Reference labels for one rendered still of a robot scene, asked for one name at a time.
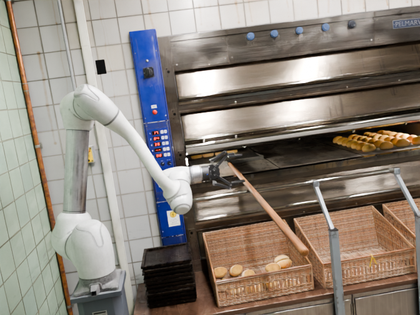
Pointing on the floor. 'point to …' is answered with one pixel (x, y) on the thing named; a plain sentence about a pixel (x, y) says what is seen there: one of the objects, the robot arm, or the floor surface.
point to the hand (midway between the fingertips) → (240, 167)
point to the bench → (302, 300)
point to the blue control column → (141, 44)
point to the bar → (332, 222)
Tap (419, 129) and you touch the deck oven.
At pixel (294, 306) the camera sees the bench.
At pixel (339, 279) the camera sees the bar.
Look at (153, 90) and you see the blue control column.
